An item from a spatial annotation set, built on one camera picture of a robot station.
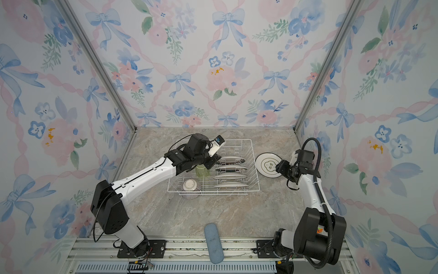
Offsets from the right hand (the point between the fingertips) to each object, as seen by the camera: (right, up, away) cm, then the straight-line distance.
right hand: (281, 167), depth 88 cm
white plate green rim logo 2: (-26, -4, -1) cm, 27 cm away
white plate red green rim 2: (-26, -1, +4) cm, 26 cm away
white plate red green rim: (-25, +3, +7) cm, 26 cm away
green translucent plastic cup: (-41, -2, +2) cm, 41 cm away
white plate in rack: (-27, -7, -9) cm, 29 cm away
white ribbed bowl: (-47, -11, -2) cm, 48 cm away
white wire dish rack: (-18, +10, +16) cm, 27 cm away
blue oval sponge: (-34, -31, -15) cm, 48 cm away
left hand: (-32, +8, -8) cm, 34 cm away
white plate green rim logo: (-5, 0, +13) cm, 14 cm away
